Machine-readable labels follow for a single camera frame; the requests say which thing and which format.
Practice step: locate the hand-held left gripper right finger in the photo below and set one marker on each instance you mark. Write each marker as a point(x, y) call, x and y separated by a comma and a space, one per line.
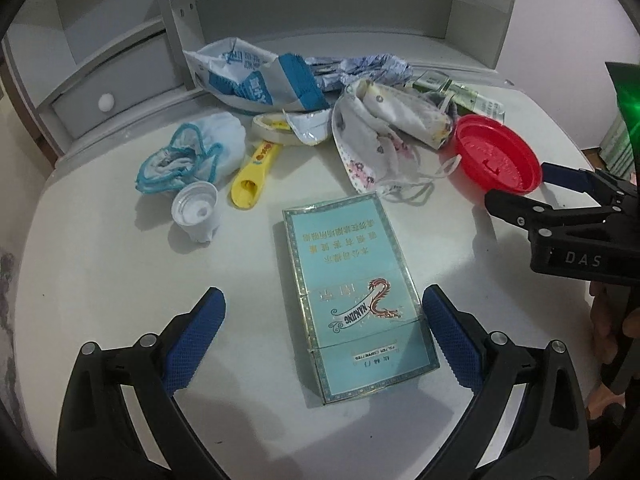
point(450, 340)

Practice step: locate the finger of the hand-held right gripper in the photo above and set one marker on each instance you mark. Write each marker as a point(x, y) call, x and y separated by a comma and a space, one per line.
point(565, 177)
point(520, 212)

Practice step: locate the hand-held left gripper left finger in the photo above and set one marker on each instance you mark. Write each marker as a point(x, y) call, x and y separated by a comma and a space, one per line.
point(195, 340)

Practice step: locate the light blue cigarette box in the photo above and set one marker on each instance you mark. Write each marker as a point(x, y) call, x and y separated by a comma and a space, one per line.
point(350, 285)

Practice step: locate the clear tape roll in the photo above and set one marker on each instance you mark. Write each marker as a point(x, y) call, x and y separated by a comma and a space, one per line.
point(265, 129)

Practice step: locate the person's right hand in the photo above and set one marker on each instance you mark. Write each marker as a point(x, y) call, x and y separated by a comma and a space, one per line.
point(606, 320)

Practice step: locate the red plastic lid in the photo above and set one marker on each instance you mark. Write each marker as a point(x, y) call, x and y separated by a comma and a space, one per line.
point(495, 155)

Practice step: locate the green shiny bag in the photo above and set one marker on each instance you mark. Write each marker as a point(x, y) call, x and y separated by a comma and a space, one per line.
point(625, 95)

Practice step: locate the green and white carton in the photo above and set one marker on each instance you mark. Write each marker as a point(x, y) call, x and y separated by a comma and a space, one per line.
point(431, 81)
point(475, 102)

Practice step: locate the white plastic bottle cap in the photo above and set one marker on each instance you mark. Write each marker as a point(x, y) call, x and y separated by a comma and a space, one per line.
point(192, 210)

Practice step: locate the printed child face mask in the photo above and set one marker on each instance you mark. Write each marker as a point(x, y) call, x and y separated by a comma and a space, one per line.
point(415, 115)
point(370, 145)

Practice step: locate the yellow plastic scoop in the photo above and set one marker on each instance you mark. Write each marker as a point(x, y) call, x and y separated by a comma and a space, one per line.
point(250, 180)

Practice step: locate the white blue-trimmed elastic cover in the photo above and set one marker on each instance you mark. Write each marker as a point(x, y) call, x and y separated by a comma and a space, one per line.
point(220, 135)

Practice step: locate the crumpled silver foil wrapper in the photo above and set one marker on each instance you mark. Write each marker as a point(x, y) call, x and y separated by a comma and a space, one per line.
point(370, 70)

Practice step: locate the clear plastic wrapper scrap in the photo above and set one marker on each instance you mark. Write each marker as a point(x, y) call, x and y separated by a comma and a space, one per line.
point(310, 127)

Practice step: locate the blue and white plastic bag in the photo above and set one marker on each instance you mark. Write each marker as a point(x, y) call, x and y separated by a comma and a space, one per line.
point(240, 80)

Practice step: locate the white drawer with round knob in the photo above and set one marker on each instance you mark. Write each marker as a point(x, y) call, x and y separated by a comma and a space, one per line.
point(125, 80)

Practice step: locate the white desk shelf unit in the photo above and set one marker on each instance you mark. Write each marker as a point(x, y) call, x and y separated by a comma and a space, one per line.
point(325, 15)

